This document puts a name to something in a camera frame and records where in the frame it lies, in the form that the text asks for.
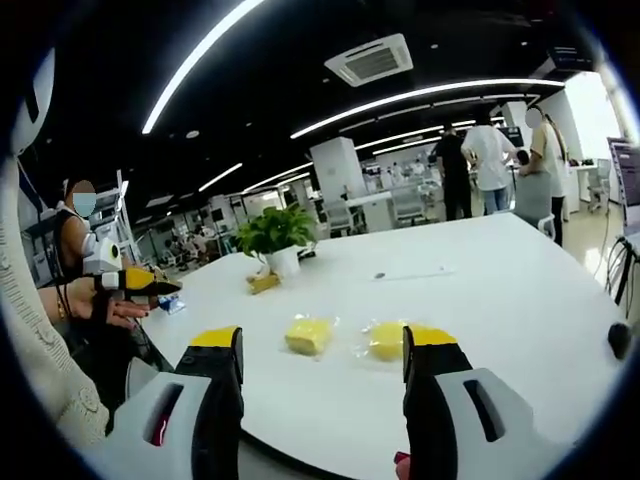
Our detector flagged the green potted plant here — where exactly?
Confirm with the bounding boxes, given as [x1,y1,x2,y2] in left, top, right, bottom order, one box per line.
[233,203,320,277]

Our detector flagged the white worn device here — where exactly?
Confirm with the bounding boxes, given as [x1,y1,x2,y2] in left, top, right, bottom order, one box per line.
[9,46,57,157]

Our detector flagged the black cables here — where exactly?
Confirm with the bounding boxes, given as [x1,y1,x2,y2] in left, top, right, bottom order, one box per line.
[603,233,639,307]

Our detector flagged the white pillar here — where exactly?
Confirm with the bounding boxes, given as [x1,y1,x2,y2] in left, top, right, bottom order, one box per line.
[308,136,370,202]

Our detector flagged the grey chair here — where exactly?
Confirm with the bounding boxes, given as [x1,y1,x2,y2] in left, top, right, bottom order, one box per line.
[513,171,557,237]

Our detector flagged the person's cream knit clothing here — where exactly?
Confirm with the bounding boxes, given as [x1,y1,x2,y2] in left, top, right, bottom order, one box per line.
[0,149,112,451]

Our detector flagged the small yellow packet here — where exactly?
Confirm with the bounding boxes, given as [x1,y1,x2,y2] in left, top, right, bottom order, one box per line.
[246,272,282,296]

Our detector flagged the ceiling light strip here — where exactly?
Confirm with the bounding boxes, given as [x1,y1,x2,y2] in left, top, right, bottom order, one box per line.
[197,161,245,194]
[141,0,267,136]
[289,77,567,141]

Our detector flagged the computer monitor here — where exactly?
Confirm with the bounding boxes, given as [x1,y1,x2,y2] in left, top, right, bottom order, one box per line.
[606,135,640,237]

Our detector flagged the ceiling air conditioner vent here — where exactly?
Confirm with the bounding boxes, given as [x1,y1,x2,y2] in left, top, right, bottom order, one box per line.
[323,32,415,89]

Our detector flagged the blue and white packet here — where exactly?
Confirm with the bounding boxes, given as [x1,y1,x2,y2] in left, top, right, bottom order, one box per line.
[156,293,187,315]

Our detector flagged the person's left hand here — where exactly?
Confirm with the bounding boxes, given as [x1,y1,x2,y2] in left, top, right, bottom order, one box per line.
[69,284,152,331]

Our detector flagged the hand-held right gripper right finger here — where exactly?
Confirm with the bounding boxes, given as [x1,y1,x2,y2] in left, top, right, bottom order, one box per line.
[399,323,572,480]

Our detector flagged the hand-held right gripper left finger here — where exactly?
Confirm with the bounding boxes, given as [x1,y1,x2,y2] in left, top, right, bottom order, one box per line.
[99,325,246,480]

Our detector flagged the black computer mouse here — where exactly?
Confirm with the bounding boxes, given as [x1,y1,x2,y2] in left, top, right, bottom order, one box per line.
[606,322,634,361]

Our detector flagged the white office chair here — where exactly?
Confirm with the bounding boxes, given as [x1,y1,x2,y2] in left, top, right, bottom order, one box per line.
[585,158,613,213]

